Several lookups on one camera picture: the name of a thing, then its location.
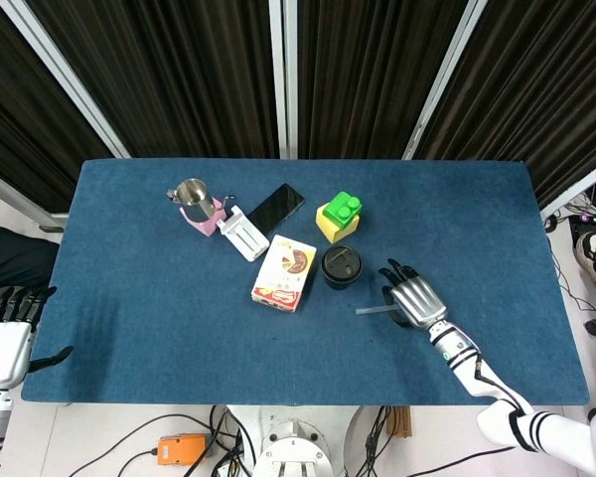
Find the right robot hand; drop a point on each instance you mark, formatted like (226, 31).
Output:
(419, 298)

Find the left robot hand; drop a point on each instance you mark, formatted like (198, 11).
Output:
(2, 348)

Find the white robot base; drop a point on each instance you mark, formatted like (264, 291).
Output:
(293, 442)

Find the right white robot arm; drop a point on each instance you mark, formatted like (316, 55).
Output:
(487, 380)

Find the black lidded coffee cup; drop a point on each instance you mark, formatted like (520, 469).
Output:
(342, 268)

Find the steel milk jug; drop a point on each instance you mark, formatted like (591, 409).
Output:
(194, 199)

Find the dark trouser leg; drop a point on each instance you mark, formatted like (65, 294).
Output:
(10, 258)

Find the yellow toy block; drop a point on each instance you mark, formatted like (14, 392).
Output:
(330, 229)

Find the green toy block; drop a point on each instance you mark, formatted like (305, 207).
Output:
(342, 207)

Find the wooden piece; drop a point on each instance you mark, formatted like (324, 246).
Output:
(401, 422)

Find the red white snack box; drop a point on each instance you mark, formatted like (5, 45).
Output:
(283, 270)

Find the black smartphone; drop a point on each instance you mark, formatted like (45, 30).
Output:
(275, 208)

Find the blue table cloth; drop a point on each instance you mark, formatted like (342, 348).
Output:
(179, 323)

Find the white black sneaker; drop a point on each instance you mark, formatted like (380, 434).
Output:
(593, 258)

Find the white plastic holder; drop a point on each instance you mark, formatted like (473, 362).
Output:
(243, 238)

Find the black power strip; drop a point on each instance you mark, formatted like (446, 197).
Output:
(593, 221)

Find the orange box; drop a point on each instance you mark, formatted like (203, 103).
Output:
(181, 449)

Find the pink plastic stand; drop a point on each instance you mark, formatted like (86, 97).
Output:
(206, 226)

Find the dark slatted partition panel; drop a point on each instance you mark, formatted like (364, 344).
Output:
(25, 114)
(372, 74)
(179, 74)
(541, 84)

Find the white partition post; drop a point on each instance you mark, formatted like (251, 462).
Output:
(283, 74)
(442, 79)
(15, 199)
(64, 74)
(576, 191)

